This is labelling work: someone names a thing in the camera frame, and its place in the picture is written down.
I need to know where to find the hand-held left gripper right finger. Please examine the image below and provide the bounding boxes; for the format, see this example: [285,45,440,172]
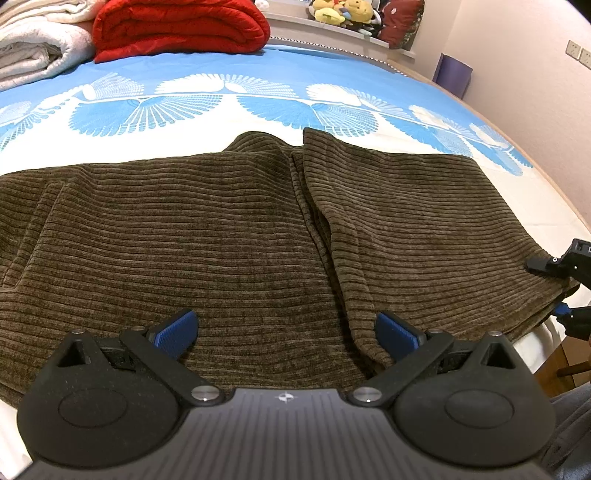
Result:
[348,312,527,407]

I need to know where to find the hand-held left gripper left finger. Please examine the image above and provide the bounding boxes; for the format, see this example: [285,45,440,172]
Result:
[46,309,225,407]

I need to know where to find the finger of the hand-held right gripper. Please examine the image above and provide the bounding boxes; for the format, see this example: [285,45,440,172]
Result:
[551,305,591,342]
[526,239,591,280]

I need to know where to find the brown corduroy pants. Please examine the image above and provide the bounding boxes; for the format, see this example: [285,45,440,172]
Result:
[0,127,580,402]

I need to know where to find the person's grey trouser leg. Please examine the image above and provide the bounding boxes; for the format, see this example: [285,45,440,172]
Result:
[542,388,591,480]

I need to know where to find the purple bin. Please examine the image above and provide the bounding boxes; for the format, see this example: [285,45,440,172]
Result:
[433,53,474,100]

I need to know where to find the blue white printed bed sheet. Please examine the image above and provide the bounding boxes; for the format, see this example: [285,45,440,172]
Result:
[0,44,578,480]

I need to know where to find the red cushion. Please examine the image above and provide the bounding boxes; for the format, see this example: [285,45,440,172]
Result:
[379,0,426,50]

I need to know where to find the red folded blanket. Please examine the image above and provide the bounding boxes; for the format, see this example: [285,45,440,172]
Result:
[92,0,271,64]

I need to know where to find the beige windowsill ledge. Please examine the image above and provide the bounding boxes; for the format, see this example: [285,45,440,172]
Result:
[265,11,416,68]

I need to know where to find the white folded blanket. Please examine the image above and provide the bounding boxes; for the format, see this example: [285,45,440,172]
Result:
[0,0,100,93]

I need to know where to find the yellow plush toy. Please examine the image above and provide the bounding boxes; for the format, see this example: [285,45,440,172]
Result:
[344,0,374,25]
[308,0,348,27]

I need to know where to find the white wall socket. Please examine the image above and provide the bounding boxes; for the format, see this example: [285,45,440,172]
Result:
[567,39,591,69]

